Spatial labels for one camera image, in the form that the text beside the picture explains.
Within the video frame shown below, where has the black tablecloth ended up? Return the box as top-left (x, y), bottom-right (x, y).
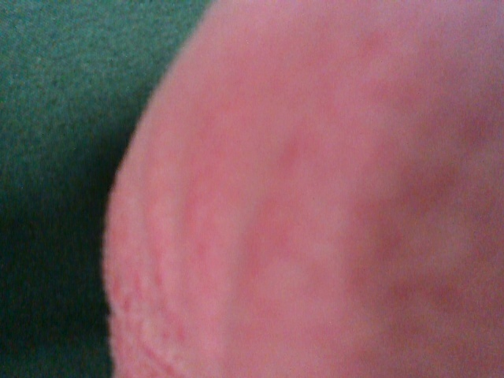
top-left (1, 1), bottom-right (206, 377)

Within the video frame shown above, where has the multicolour plush ball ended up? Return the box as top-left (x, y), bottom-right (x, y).
top-left (103, 1), bottom-right (503, 377)

